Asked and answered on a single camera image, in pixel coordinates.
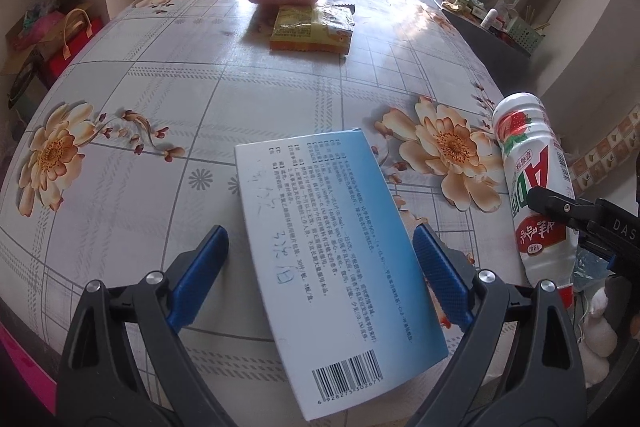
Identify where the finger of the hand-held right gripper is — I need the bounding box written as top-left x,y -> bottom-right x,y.
527,187 -> 608,233
575,232 -> 631,273

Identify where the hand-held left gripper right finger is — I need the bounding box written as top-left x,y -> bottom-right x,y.
412,223 -> 588,427

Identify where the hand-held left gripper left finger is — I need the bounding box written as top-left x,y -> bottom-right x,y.
56,225 -> 236,427

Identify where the white bottle red cap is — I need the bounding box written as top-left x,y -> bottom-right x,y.
491,93 -> 580,308

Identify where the blue and white box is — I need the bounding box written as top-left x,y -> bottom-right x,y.
234,128 -> 449,423

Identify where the person's right hand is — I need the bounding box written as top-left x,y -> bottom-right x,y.
585,279 -> 621,383

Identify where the tile patterned box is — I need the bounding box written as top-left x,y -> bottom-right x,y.
567,114 -> 640,200

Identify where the grey cabinet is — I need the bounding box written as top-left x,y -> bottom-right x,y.
440,4 -> 533,108

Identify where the green plastic storage basket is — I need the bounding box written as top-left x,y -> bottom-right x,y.
505,17 -> 546,52

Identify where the pink printed bag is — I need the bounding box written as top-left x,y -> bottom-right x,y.
0,322 -> 58,418

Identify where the floral tablecloth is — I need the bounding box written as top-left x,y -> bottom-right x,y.
0,0 -> 576,427

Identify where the red gift bag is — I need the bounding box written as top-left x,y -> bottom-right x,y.
47,8 -> 105,78

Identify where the teal paper bag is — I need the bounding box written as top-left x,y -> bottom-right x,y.
7,57 -> 48,110

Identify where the yellow snack packet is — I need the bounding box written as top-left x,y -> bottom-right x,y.
270,3 -> 357,56

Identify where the pink plastic bag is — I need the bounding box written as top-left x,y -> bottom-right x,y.
15,9 -> 61,40

